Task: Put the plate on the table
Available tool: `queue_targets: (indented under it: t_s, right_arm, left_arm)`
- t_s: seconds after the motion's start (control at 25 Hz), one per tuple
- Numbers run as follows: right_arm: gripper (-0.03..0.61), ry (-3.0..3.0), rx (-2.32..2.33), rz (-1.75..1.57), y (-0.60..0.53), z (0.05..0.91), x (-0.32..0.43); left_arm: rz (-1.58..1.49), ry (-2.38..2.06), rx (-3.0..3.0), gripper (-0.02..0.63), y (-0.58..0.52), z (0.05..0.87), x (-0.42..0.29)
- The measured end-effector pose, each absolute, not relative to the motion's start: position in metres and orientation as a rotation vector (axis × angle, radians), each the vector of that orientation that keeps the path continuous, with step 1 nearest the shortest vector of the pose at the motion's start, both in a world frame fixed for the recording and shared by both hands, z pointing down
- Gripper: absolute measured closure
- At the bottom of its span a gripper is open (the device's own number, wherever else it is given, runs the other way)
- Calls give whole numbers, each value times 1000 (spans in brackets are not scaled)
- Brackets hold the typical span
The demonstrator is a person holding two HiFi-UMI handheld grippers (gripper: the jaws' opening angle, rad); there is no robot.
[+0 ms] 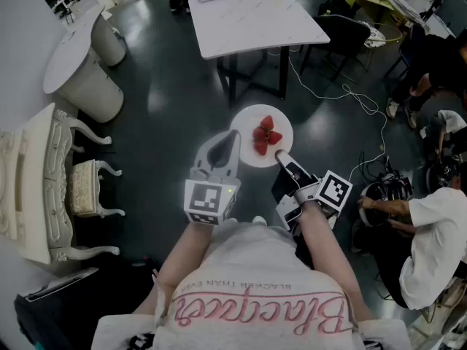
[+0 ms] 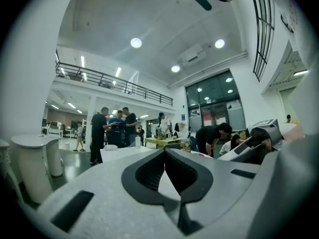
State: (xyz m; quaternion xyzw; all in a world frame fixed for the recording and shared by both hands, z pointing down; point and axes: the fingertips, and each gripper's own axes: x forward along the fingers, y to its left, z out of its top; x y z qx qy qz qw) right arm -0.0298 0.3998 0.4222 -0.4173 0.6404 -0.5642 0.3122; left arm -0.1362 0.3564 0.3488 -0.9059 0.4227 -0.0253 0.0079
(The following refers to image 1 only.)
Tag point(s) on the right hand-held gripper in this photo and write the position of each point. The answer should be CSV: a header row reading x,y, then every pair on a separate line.
x,y
333,190

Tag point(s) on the black chair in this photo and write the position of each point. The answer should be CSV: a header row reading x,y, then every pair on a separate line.
x,y
343,35

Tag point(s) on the white marble square table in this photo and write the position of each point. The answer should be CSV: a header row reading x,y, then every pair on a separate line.
x,y
255,24

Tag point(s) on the black case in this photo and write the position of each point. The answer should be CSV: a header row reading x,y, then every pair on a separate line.
x,y
73,315

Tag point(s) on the white curved pedestal table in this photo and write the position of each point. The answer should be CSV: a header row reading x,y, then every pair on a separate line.
x,y
73,60

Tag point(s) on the ornate white dressing table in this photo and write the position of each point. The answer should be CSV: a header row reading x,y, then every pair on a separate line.
x,y
36,181

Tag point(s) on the ornate white cushioned stool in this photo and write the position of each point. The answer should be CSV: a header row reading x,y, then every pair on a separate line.
x,y
82,188

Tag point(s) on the person's white printed shirt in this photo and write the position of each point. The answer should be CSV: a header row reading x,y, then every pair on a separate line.
x,y
255,261

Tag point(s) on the person's right forearm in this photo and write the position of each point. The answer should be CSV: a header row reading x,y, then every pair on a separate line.
x,y
324,246

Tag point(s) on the person's white shoe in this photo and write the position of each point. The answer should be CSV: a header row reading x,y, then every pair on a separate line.
x,y
259,220

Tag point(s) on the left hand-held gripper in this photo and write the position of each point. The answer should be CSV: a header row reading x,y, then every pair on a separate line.
x,y
204,197

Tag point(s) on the black monitor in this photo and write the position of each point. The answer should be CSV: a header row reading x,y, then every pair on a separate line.
x,y
452,9

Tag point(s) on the white round plate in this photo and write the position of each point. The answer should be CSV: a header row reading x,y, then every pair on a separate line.
x,y
244,120

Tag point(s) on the person's left forearm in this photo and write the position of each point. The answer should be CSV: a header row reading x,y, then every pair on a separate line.
x,y
186,253

